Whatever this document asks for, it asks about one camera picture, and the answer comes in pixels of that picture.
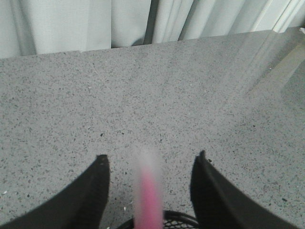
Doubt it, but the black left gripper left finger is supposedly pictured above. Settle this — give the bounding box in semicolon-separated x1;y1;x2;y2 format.
1;155;110;229

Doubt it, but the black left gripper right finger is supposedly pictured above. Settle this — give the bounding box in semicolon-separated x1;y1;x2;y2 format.
190;150;296;229

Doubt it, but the pink pen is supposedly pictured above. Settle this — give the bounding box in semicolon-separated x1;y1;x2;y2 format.
133;148;163;229

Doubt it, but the black mesh pen holder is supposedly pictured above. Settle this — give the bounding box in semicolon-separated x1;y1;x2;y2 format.
118;210;200;229

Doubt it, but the grey curtain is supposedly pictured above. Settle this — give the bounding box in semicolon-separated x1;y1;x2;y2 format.
0;0;305;58

